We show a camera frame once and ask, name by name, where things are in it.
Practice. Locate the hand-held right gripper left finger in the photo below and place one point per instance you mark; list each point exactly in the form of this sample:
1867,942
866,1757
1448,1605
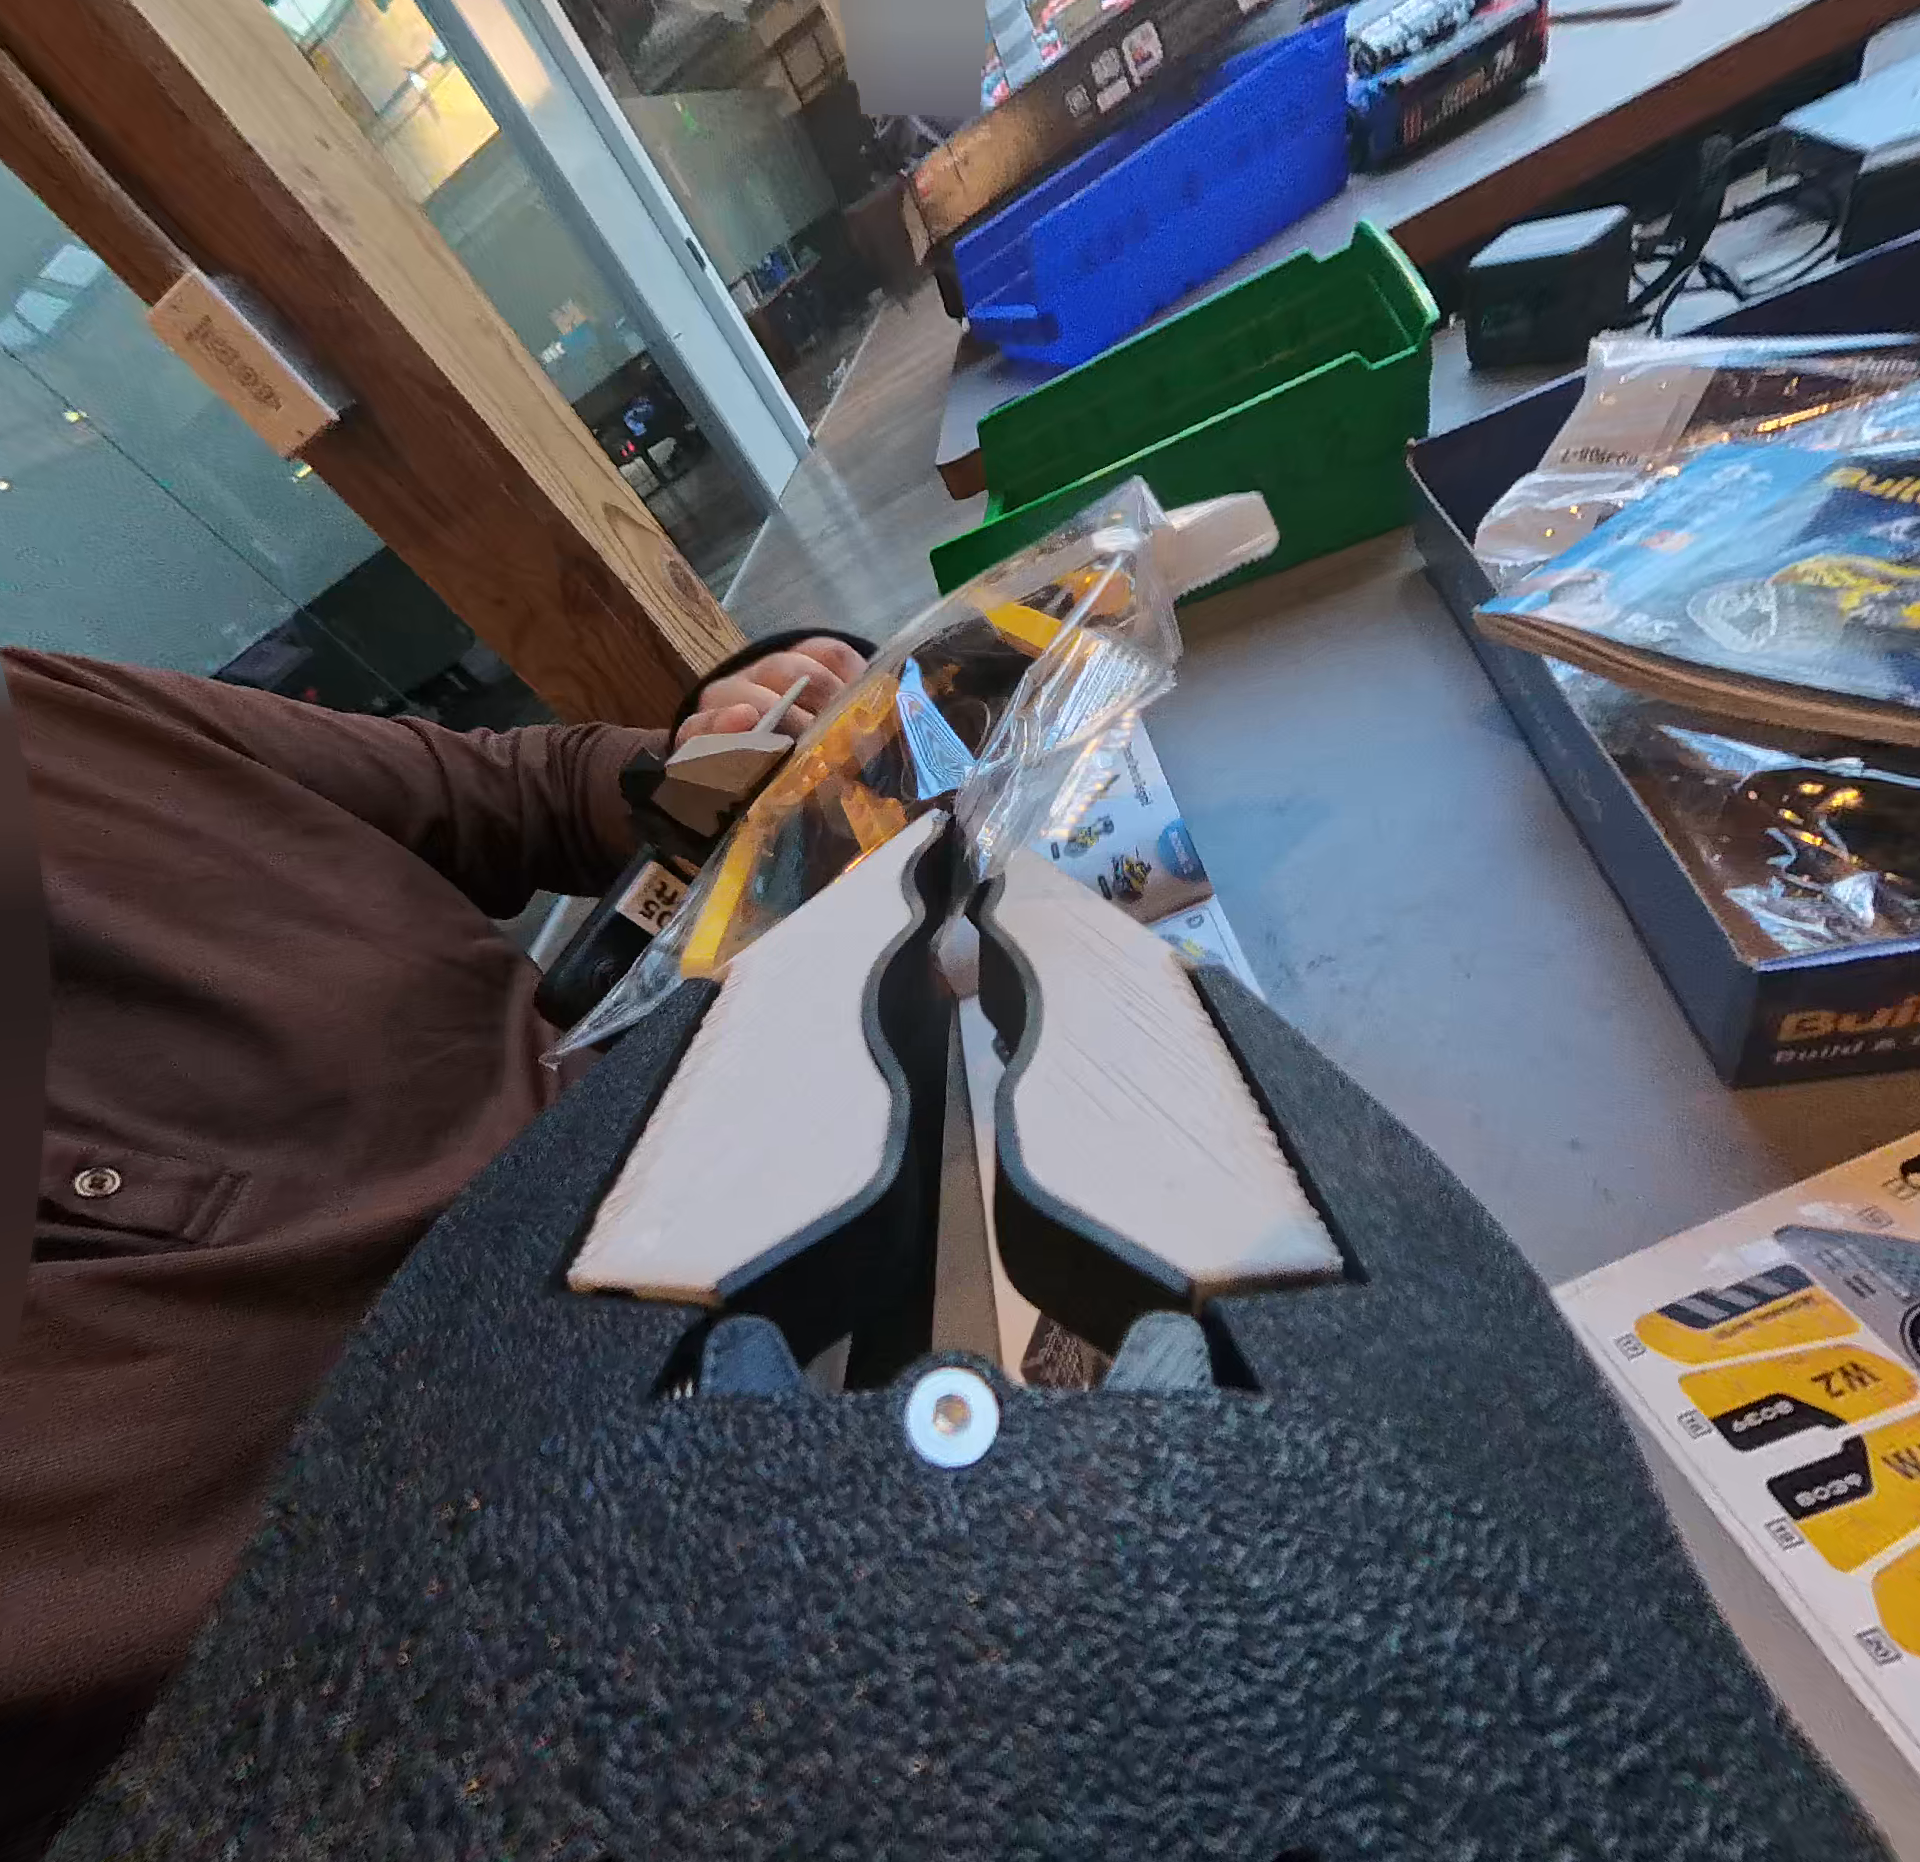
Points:
751,1114

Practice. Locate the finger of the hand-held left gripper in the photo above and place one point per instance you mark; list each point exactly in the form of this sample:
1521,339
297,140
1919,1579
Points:
787,703
728,775

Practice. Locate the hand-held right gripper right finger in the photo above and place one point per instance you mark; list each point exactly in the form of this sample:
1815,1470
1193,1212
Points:
1155,1127

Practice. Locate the clear bag of yellow parts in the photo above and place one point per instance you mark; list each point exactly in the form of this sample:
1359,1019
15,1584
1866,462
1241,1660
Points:
961,692

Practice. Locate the robot kit instruction booklet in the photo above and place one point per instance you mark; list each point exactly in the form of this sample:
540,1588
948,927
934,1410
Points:
1726,572
1155,844

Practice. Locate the blue cardboard kit box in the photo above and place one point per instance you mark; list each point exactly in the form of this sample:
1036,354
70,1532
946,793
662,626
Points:
1651,903

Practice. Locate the person's left forearm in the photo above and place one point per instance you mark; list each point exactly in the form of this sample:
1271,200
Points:
495,812

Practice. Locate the grey desk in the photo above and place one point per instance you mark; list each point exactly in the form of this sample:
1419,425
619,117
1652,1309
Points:
1426,873

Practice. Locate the person's left hand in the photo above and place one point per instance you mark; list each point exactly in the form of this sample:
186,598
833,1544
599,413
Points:
751,692

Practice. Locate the glass office partition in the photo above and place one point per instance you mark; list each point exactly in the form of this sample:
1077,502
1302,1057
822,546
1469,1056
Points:
630,242

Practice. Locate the green plastic bin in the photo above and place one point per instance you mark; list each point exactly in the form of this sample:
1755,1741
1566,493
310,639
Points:
1275,408

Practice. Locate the small wooden name tag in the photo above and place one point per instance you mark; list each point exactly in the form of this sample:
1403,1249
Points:
239,364

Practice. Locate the blue storage bin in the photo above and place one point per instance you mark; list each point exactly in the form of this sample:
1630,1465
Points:
1171,213

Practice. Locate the yellow and black sticker sheet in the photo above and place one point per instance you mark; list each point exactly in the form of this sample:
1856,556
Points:
1770,1382

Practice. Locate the bags of parts in box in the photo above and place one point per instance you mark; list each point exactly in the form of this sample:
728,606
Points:
1770,844

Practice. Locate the long brown printed carton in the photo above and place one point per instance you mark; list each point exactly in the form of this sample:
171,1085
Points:
1110,79

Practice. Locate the black power adapter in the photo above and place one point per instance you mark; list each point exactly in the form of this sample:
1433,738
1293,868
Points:
1545,288

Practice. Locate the white-ended plastic bag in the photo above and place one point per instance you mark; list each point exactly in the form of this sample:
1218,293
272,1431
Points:
1635,392

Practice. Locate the blue red battery pack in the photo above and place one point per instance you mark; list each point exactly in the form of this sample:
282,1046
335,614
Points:
1448,69

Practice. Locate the brown edged side table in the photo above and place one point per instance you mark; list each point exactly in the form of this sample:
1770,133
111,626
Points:
1651,79

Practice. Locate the grey device box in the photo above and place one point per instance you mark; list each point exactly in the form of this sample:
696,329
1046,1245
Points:
1860,154

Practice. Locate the wooden frame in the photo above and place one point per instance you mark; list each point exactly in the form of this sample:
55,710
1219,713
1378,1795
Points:
375,316

